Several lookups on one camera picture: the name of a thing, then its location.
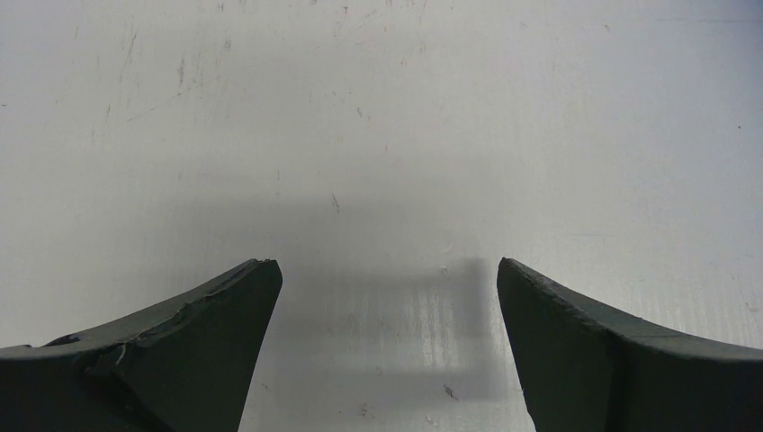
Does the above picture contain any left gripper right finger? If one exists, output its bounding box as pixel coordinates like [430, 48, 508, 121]
[497, 258, 762, 431]

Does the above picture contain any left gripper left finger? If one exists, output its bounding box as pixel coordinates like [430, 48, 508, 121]
[1, 259, 283, 431]

